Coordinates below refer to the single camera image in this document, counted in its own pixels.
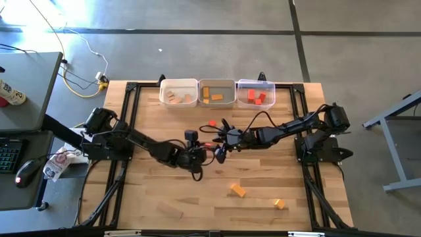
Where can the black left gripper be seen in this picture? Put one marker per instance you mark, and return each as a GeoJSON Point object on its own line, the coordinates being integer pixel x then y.
{"type": "Point", "coordinates": [192, 159]}

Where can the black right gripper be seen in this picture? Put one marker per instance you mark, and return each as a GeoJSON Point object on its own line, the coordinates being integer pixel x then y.
{"type": "Point", "coordinates": [237, 140]}

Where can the long red wooden block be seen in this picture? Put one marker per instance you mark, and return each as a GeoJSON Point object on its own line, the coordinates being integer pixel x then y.
{"type": "Point", "coordinates": [208, 144]}

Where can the large natural wood block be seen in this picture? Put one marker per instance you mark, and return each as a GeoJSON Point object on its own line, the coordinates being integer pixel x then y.
{"type": "Point", "coordinates": [176, 100]}

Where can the small natural wood block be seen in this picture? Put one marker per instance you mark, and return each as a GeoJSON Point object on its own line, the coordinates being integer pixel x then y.
{"type": "Point", "coordinates": [170, 94]}

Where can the long natural wood plank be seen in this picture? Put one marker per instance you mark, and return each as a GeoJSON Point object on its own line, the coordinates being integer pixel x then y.
{"type": "Point", "coordinates": [169, 210]}

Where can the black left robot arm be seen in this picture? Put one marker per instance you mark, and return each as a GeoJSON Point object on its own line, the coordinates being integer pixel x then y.
{"type": "Point", "coordinates": [144, 145]}

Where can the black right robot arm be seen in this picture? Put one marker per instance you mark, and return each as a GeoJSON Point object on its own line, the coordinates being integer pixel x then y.
{"type": "Point", "coordinates": [296, 126]}

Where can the red wooden cube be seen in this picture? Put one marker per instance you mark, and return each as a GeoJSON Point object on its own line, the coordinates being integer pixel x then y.
{"type": "Point", "coordinates": [212, 122]}

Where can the long yellow wooden block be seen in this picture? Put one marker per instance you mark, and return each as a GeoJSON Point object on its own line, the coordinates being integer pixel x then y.
{"type": "Point", "coordinates": [237, 190]}

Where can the beige plastic bin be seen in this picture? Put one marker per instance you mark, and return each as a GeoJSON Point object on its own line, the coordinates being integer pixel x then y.
{"type": "Point", "coordinates": [223, 86]}

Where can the clear plastic bin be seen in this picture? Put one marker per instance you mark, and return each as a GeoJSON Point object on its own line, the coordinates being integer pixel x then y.
{"type": "Point", "coordinates": [268, 87]}

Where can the white plastic bin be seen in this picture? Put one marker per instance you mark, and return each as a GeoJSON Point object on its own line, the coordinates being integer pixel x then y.
{"type": "Point", "coordinates": [179, 84]}

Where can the small yellow wooden block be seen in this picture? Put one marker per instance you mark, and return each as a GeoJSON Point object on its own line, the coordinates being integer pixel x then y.
{"type": "Point", "coordinates": [279, 204]}

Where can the white power adapter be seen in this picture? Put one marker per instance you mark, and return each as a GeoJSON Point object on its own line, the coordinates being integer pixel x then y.
{"type": "Point", "coordinates": [99, 76]}

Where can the white paper box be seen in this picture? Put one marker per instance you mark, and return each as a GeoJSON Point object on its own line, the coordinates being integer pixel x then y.
{"type": "Point", "coordinates": [74, 154]}

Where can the white printed snack bag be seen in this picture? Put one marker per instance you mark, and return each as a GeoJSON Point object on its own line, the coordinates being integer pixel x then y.
{"type": "Point", "coordinates": [57, 163]}

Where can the black computer mouse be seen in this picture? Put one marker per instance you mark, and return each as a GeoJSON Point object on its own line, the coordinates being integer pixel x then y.
{"type": "Point", "coordinates": [28, 171]}

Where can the dark grey desk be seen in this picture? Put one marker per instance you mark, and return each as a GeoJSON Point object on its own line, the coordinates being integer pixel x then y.
{"type": "Point", "coordinates": [19, 197]}

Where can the black keyboard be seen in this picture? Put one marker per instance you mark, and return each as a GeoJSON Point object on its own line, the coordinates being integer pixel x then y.
{"type": "Point", "coordinates": [10, 154]}

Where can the white printed can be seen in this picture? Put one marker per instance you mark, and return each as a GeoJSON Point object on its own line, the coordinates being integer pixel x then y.
{"type": "Point", "coordinates": [11, 93]}

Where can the red round lid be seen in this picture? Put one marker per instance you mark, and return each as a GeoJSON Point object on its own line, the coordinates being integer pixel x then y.
{"type": "Point", "coordinates": [3, 102]}

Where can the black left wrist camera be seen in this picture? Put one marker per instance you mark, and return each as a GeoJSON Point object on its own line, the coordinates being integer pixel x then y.
{"type": "Point", "coordinates": [191, 136]}

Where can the black aluminium table frame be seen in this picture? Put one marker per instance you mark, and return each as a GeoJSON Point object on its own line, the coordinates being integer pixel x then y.
{"type": "Point", "coordinates": [130, 86]}

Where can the silver metal bracket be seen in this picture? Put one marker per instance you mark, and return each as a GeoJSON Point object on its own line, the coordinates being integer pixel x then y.
{"type": "Point", "coordinates": [123, 233]}
{"type": "Point", "coordinates": [306, 234]}

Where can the grey metal table frame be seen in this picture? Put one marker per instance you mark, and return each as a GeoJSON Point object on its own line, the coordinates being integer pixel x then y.
{"type": "Point", "coordinates": [399, 164]}

